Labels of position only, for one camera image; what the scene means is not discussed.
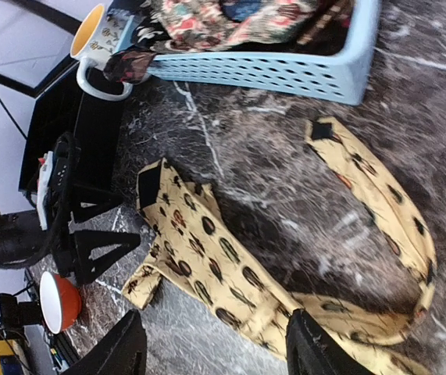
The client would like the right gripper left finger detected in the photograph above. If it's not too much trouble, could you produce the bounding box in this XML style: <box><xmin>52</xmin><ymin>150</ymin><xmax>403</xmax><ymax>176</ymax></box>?
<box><xmin>63</xmin><ymin>309</ymin><xmax>148</xmax><ymax>375</ymax></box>

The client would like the black display box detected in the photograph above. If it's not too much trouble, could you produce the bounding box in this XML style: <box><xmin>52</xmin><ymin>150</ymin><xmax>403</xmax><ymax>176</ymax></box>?
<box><xmin>0</xmin><ymin>0</ymin><xmax>130</xmax><ymax>196</ymax></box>

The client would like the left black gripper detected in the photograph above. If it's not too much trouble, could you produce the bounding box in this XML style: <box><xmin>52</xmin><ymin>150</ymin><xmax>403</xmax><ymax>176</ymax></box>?
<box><xmin>28</xmin><ymin>132</ymin><xmax>141</xmax><ymax>285</ymax></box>

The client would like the light blue plastic basket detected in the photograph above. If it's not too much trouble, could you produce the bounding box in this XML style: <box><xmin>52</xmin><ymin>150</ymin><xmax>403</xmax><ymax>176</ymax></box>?
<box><xmin>107</xmin><ymin>0</ymin><xmax>382</xmax><ymax>106</ymax></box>

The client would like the floral patterned tie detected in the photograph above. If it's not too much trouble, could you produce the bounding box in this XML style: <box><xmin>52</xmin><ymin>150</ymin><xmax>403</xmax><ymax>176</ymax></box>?
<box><xmin>103</xmin><ymin>1</ymin><xmax>355</xmax><ymax>84</ymax></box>

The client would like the white mug yellow inside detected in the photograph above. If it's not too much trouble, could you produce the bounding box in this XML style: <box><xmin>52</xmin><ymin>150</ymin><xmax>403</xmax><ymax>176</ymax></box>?
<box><xmin>70</xmin><ymin>4</ymin><xmax>133</xmax><ymax>102</ymax></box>

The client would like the white bowl orange outside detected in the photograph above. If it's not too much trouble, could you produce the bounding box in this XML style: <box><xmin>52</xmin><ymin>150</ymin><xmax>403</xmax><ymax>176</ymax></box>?
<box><xmin>39</xmin><ymin>271</ymin><xmax>82</xmax><ymax>334</ymax></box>

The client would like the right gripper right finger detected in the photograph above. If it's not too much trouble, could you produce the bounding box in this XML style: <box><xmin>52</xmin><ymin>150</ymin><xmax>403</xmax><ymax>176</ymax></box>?
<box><xmin>286</xmin><ymin>309</ymin><xmax>372</xmax><ymax>375</ymax></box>

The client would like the yellow beetle-pattern tie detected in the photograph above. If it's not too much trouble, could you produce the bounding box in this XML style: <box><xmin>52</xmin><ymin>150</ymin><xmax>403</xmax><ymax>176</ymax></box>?
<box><xmin>122</xmin><ymin>117</ymin><xmax>437</xmax><ymax>374</ymax></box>

